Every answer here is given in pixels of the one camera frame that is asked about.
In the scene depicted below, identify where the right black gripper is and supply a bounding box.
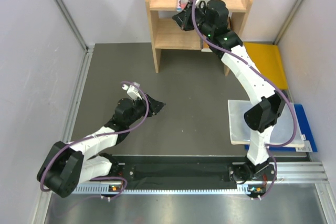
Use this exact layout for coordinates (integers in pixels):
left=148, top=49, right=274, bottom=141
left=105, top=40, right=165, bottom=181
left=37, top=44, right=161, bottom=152
left=172, top=1, right=214, bottom=38

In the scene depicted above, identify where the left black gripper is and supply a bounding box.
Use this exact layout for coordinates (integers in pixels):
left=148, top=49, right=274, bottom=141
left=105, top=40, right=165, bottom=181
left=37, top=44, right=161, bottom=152
left=126, top=93, right=166, bottom=126

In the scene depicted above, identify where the orange Othello picture book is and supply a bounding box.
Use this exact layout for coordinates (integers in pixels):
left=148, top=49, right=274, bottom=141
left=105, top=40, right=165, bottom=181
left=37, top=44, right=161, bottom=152
left=201, top=16, right=231, bottom=52

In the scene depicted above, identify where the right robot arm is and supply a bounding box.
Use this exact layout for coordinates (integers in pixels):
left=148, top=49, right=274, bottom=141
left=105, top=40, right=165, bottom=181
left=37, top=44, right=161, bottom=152
left=172, top=0, right=285, bottom=180

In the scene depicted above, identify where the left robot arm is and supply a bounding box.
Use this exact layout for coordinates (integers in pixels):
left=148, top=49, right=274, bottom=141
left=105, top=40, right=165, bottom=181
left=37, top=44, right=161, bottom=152
left=37, top=95, right=165, bottom=198

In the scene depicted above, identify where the wooden two-tier shelf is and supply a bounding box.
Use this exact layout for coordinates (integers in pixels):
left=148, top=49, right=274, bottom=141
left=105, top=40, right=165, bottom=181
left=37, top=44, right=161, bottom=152
left=145, top=0, right=253, bottom=72

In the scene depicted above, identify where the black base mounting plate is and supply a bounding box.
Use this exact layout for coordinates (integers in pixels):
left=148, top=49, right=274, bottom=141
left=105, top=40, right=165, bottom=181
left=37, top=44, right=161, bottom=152
left=103, top=155, right=275, bottom=190

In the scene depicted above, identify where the yellow file folder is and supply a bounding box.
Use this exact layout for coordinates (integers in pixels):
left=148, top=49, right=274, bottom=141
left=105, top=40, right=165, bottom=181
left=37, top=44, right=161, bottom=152
left=244, top=42, right=288, bottom=90

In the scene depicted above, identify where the clear plastic file folder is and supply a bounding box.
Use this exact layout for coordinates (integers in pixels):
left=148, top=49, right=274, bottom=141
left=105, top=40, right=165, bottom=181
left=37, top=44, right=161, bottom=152
left=228, top=100, right=293, bottom=145

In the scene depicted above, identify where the blue file folder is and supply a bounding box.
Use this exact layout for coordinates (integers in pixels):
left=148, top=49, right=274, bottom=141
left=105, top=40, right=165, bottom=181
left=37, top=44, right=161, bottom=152
left=244, top=104, right=318, bottom=153

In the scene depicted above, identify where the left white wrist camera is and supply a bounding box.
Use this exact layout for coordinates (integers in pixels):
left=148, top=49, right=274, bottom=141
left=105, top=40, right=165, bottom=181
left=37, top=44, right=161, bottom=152
left=122, top=82, right=142, bottom=100

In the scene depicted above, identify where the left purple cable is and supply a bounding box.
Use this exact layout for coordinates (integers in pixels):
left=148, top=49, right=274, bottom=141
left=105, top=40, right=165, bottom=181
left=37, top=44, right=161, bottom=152
left=39, top=81, right=150, bottom=203

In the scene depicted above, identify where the purple cable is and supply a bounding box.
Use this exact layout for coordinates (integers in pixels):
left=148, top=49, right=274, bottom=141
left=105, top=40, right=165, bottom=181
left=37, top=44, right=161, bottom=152
left=191, top=0, right=297, bottom=201
left=39, top=81, right=150, bottom=203

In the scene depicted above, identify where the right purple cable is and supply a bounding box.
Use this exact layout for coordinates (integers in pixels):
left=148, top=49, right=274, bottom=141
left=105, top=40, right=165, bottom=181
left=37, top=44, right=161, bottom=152
left=191, top=0, right=297, bottom=201

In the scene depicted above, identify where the aluminium front rail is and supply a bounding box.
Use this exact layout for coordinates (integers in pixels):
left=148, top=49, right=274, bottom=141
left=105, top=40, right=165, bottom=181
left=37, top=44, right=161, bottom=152
left=41, top=162, right=330, bottom=196

